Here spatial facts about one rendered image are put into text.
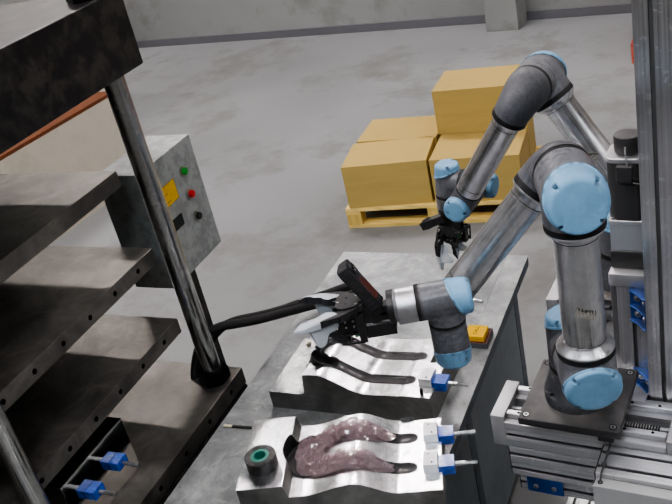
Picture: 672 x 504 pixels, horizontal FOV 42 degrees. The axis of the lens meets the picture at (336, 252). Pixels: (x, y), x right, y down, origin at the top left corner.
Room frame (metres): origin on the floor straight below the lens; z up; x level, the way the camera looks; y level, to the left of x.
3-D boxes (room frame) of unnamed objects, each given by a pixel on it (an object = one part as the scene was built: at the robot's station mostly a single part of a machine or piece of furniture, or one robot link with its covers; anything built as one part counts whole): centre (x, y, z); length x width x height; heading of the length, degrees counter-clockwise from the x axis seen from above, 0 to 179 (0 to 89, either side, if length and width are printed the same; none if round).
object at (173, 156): (2.61, 0.51, 0.73); 0.30 x 0.22 x 1.47; 151
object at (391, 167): (4.80, -0.75, 0.33); 1.19 x 0.91 x 0.67; 56
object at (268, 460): (1.72, 0.30, 0.93); 0.08 x 0.08 x 0.04
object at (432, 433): (1.74, -0.18, 0.85); 0.13 x 0.05 x 0.05; 78
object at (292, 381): (2.09, 0.00, 0.87); 0.50 x 0.26 x 0.14; 61
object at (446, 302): (1.46, -0.19, 1.43); 0.11 x 0.08 x 0.09; 83
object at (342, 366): (2.07, 0.00, 0.92); 0.35 x 0.16 x 0.09; 61
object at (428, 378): (1.90, -0.20, 0.89); 0.13 x 0.05 x 0.05; 61
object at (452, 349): (1.48, -0.19, 1.34); 0.11 x 0.08 x 0.11; 172
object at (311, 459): (1.74, 0.10, 0.90); 0.26 x 0.18 x 0.08; 78
